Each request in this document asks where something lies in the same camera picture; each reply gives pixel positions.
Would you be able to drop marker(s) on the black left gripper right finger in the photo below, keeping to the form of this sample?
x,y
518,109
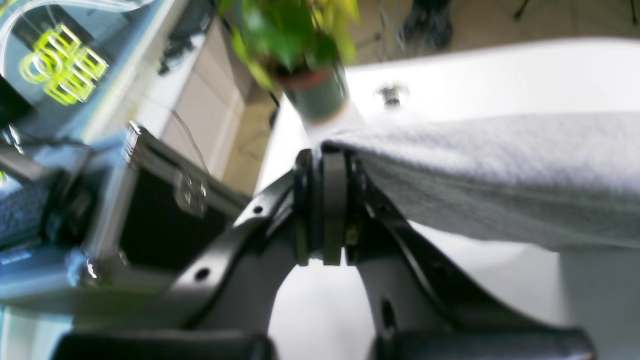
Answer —
x,y
425,307

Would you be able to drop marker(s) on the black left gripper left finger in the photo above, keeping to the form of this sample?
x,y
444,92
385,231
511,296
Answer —
x,y
220,307

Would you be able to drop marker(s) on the grey T-shirt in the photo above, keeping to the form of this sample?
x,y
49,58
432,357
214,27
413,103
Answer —
x,y
562,181

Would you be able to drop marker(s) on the black aluminium flight case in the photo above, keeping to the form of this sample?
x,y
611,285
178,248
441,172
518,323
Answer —
x,y
155,209

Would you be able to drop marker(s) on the right table grommet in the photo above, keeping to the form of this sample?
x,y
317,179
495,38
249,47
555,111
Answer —
x,y
392,96

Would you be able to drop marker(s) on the grey plant pot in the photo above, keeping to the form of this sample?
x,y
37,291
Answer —
x,y
316,95

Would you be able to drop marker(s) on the green potted plant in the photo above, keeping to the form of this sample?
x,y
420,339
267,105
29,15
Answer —
x,y
281,39

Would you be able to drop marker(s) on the yellow neon sign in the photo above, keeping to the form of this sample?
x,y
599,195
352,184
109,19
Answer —
x,y
67,69

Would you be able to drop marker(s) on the dark shoe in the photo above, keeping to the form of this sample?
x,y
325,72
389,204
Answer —
x,y
435,15

